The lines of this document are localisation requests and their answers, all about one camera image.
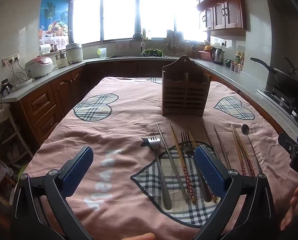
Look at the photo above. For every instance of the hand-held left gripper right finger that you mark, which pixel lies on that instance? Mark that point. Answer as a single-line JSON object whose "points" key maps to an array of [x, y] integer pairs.
{"points": [[210, 172]]}

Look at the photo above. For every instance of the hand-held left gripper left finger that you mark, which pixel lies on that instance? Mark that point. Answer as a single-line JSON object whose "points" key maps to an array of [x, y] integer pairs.
{"points": [[79, 170]]}

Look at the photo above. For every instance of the wooden chopstick red floral end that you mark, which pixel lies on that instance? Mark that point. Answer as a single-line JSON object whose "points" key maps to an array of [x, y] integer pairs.
{"points": [[238, 147], [245, 150], [182, 162]]}

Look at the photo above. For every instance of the dark slim fork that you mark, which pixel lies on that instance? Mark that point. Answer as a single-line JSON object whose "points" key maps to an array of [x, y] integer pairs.
{"points": [[188, 150]]}

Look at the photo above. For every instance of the long steel spoon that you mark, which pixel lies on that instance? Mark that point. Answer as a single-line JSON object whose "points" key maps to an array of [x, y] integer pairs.
{"points": [[246, 130]]}

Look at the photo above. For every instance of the broad steel fork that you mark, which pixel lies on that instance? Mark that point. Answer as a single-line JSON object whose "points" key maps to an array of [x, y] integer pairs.
{"points": [[161, 175]]}

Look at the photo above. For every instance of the wooden utensil holder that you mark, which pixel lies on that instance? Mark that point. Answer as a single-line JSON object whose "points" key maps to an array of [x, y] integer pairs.
{"points": [[186, 92]]}

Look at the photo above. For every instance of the person's right hand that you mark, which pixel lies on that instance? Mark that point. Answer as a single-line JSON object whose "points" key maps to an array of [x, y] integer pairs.
{"points": [[293, 205]]}

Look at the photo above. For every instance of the person's left hand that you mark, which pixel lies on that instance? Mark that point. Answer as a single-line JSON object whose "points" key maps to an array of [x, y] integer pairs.
{"points": [[141, 236]]}

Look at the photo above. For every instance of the gas stove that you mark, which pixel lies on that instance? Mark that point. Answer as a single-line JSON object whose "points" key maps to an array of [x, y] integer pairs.
{"points": [[286, 102]]}

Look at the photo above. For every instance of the pink blanket plaid hearts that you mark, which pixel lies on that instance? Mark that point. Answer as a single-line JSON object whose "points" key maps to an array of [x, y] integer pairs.
{"points": [[114, 130]]}

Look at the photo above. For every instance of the black frying pan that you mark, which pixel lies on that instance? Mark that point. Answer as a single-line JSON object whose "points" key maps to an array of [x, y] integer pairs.
{"points": [[286, 82]]}

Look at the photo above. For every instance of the wooden base cabinets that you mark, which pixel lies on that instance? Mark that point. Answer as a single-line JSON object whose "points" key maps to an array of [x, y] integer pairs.
{"points": [[41, 110]]}

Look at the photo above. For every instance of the white storage shelf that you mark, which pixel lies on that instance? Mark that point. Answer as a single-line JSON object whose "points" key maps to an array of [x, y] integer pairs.
{"points": [[11, 130]]}

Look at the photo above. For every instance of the white spice jar set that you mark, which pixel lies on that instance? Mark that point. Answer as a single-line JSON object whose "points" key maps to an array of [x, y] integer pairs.
{"points": [[235, 67]]}

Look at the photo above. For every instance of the seasoning bottles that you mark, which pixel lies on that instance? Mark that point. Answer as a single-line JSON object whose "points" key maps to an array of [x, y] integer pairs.
{"points": [[239, 57]]}

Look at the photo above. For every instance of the grey kitchen countertop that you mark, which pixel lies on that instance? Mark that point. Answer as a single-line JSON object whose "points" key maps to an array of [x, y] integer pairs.
{"points": [[64, 68]]}

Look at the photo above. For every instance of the white red rice cooker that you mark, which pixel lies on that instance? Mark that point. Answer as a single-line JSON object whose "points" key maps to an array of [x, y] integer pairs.
{"points": [[39, 67]]}

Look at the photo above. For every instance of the small white electric pot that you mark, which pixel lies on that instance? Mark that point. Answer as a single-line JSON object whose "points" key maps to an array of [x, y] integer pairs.
{"points": [[62, 60]]}

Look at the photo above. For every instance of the steel electric kettle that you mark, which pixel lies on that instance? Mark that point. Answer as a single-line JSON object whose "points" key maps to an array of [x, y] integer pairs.
{"points": [[217, 56]]}

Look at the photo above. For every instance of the large white cooker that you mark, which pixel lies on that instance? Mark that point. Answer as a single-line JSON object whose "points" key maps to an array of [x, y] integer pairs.
{"points": [[75, 52]]}

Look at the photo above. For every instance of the pink basin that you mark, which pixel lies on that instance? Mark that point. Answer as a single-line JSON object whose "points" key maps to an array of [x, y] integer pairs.
{"points": [[205, 55]]}

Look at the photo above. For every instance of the paper towel roll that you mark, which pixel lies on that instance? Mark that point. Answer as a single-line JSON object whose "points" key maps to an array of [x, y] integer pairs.
{"points": [[45, 48]]}

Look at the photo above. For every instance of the green vegetables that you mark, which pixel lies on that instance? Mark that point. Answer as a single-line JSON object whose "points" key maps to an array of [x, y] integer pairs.
{"points": [[151, 52]]}

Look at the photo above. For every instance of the dish drying rack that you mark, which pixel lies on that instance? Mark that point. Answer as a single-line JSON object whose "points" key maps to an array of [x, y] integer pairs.
{"points": [[175, 42]]}

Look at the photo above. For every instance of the steel kitchen faucet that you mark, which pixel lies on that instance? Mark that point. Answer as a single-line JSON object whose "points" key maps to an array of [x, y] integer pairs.
{"points": [[142, 43]]}

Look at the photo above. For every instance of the fruit print window blind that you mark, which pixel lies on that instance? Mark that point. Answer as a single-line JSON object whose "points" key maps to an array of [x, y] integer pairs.
{"points": [[55, 17]]}

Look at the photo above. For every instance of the kitchen window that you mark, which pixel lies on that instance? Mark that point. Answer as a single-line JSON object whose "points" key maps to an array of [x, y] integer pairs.
{"points": [[119, 12]]}

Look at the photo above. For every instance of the small wall socket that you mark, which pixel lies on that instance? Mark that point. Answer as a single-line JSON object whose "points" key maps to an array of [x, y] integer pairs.
{"points": [[222, 43]]}

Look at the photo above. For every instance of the white wall socket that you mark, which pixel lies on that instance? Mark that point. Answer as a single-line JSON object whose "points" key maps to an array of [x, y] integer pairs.
{"points": [[10, 60]]}

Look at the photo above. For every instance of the wooden wall cabinets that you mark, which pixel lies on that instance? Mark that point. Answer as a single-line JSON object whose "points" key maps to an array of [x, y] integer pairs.
{"points": [[228, 12]]}

